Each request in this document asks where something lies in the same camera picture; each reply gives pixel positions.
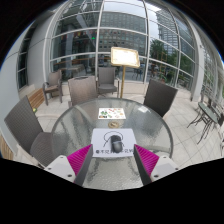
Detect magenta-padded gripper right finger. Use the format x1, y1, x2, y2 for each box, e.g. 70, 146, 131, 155
132, 144, 180, 186

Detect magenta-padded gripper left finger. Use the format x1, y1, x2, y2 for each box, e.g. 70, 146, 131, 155
44, 143, 95, 187

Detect black computer mouse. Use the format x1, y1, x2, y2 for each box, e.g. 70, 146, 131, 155
110, 134, 125, 154

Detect white mouse pad with drawing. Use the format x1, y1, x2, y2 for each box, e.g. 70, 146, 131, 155
90, 127, 138, 159

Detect wooden slat bench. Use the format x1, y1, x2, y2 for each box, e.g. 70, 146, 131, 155
26, 87, 46, 111
0, 134, 15, 161

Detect grey wicker chair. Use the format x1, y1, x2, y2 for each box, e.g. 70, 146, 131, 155
67, 75, 100, 108
41, 69, 64, 106
142, 78, 179, 119
3, 95, 68, 168
96, 66, 120, 98

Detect dark metal outdoor furniture group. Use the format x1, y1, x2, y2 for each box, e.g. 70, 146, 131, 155
185, 94, 224, 158

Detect colourful picture menu card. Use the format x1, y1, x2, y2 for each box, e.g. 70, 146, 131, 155
97, 107, 127, 121

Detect gold framed menu stand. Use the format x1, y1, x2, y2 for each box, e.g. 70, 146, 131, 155
110, 46, 141, 100

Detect brass table centre ring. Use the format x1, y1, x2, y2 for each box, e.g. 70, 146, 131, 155
107, 120, 121, 130

